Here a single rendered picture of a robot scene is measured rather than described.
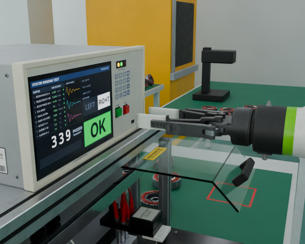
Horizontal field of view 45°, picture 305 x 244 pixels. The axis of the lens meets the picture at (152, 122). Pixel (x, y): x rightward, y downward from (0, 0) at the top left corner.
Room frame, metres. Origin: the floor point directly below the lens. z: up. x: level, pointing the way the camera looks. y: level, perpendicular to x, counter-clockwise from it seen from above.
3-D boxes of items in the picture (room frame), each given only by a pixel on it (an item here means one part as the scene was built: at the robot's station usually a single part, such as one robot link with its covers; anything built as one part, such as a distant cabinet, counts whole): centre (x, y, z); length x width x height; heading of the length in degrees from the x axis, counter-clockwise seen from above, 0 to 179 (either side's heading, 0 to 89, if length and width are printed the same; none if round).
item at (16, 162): (0.81, 0.28, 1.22); 0.44 x 0.39 x 0.20; 157
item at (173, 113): (0.79, -0.02, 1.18); 0.07 x 0.01 x 0.03; 67
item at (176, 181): (1.35, -0.06, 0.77); 0.11 x 0.11 x 0.04
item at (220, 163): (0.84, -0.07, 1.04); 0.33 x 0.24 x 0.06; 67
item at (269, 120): (0.68, -0.22, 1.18); 0.09 x 0.06 x 0.12; 157
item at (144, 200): (1.17, -0.01, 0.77); 0.11 x 0.11 x 0.04
